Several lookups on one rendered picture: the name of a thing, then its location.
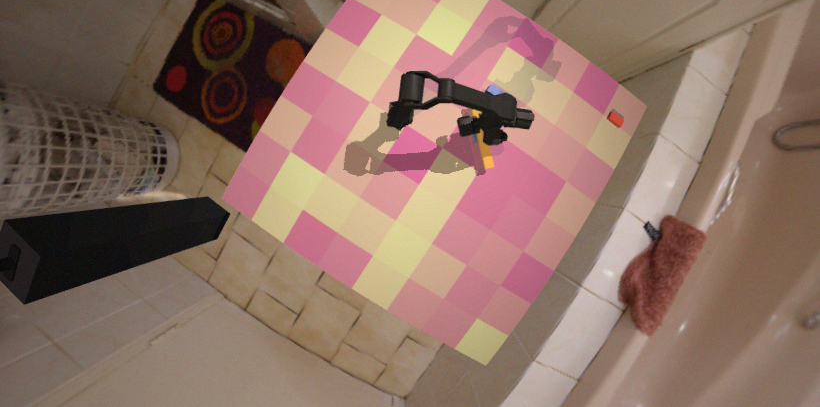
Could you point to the yellow bar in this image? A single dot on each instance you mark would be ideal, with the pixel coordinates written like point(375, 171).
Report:
point(485, 149)

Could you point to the small red block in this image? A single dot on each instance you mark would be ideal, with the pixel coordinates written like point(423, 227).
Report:
point(615, 119)

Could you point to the blue block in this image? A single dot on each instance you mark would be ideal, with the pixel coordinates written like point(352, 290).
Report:
point(493, 90)

